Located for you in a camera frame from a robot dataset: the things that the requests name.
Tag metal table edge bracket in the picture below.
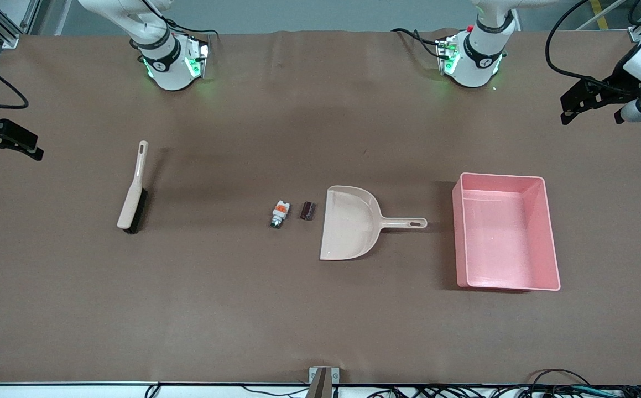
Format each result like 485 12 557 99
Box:
306 366 341 398

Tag pink plastic bin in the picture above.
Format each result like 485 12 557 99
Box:
452 172 561 292

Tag large table cover mat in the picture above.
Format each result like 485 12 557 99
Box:
0 28 641 385

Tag beige brush with black bristles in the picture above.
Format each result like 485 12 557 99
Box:
117 140 149 234

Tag black looped cable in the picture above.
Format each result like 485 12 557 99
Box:
525 368 592 387

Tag tangled black floor cables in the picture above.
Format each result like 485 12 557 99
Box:
364 384 641 398

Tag black left arm base cable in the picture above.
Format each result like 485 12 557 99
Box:
391 28 444 59

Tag beige plastic dustpan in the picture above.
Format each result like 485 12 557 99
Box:
319 185 428 261

